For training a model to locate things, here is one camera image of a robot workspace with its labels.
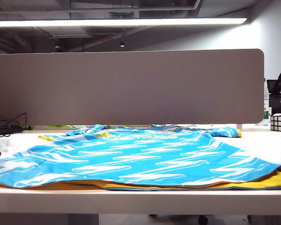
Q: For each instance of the blue white yellow soccer jersey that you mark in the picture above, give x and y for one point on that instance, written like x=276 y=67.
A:
x=135 y=161

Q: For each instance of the green label sign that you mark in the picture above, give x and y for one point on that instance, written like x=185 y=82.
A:
x=267 y=114

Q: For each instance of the black office chair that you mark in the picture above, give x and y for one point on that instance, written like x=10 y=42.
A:
x=275 y=103

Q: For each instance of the black chair wheel base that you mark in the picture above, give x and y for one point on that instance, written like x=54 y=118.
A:
x=202 y=220

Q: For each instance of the small ceiling spotlight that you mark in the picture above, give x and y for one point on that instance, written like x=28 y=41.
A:
x=57 y=46
x=122 y=44

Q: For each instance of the brown desk divider panel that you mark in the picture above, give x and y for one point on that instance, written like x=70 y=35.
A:
x=126 y=86

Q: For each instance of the long ceiling light strip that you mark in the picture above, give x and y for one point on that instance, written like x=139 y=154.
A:
x=117 y=22

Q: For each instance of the beige divider bracket foot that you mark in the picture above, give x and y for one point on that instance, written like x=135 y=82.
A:
x=239 y=126

